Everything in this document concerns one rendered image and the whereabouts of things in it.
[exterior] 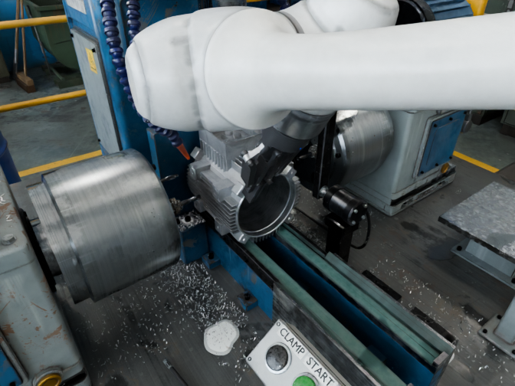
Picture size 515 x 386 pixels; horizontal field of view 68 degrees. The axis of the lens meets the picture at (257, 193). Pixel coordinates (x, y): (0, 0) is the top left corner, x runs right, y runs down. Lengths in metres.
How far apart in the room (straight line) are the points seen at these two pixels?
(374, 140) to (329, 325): 0.47
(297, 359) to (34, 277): 0.39
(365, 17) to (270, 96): 0.16
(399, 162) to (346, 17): 0.73
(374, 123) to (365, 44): 0.73
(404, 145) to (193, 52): 0.82
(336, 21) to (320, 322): 0.52
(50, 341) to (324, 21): 0.62
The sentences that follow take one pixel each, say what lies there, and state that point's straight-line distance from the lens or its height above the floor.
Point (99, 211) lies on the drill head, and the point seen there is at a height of 1.13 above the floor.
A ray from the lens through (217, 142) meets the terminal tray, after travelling 0.82.
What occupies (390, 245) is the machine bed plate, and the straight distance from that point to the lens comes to 1.11.
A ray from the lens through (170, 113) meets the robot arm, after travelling 0.35.
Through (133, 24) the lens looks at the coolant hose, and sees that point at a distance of 0.73.
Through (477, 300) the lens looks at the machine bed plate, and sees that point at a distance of 1.05.
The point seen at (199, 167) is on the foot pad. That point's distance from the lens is 0.85.
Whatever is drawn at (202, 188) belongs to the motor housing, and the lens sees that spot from 0.86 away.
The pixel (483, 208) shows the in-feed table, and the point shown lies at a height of 0.92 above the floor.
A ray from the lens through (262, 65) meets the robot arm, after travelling 0.30.
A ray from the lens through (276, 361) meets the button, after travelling 0.52.
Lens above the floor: 1.51
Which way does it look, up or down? 35 degrees down
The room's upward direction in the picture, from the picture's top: straight up
